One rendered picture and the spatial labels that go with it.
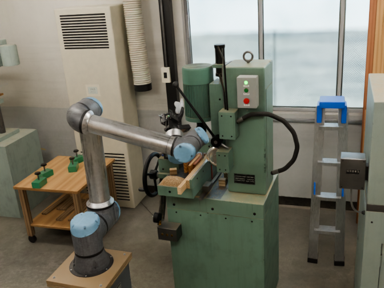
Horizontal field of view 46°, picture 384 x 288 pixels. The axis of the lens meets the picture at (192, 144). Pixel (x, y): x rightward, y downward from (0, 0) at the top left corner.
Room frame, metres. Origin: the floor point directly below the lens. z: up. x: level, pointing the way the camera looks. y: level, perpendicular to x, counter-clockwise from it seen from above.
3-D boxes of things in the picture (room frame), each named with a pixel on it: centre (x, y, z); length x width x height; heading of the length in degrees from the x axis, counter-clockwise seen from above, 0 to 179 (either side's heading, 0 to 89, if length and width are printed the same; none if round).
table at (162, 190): (2.54, 0.04, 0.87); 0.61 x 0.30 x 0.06; 158
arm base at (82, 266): (2.05, 0.57, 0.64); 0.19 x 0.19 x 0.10
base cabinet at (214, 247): (2.47, -0.17, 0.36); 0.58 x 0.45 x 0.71; 68
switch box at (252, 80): (2.27, -0.30, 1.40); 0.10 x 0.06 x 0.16; 68
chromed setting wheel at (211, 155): (2.35, -0.13, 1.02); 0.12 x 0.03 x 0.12; 68
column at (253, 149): (2.41, -0.33, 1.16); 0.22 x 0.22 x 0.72; 68
